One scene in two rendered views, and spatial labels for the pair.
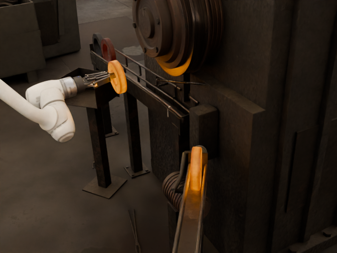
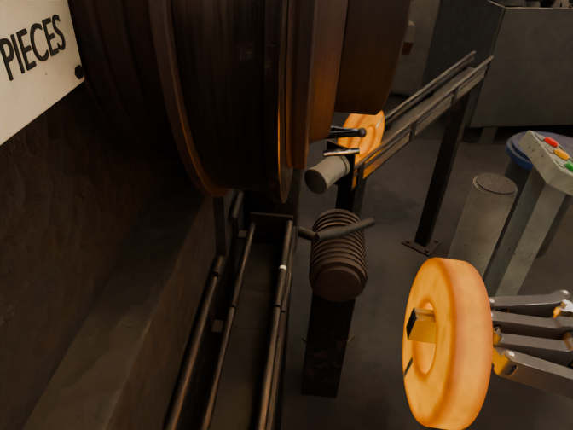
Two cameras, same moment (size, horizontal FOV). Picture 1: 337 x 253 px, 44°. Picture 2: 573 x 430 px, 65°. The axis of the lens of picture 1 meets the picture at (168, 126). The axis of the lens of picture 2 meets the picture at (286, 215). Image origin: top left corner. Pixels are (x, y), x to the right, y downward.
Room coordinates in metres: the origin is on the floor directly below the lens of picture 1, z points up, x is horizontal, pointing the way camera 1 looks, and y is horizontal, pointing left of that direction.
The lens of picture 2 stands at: (2.12, 0.24, 1.17)
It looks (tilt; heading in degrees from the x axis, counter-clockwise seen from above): 36 degrees down; 209
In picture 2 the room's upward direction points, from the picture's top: 3 degrees clockwise
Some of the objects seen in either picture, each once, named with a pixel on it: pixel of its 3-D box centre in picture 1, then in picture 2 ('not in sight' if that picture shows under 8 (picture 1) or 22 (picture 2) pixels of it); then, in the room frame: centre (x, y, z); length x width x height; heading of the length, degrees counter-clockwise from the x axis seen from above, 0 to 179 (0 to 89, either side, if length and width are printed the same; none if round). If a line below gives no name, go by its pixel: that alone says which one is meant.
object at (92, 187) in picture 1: (95, 134); not in sight; (2.05, 0.43, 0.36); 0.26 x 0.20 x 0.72; 61
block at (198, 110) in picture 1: (204, 133); (273, 196); (1.49, -0.15, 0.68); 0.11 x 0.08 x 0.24; 116
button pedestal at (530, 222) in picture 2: not in sight; (523, 237); (0.76, 0.33, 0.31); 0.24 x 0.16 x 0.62; 26
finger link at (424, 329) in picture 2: not in sight; (448, 331); (1.79, 0.23, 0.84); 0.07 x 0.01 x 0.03; 116
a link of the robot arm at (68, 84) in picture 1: (68, 87); not in sight; (1.69, 0.44, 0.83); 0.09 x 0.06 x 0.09; 26
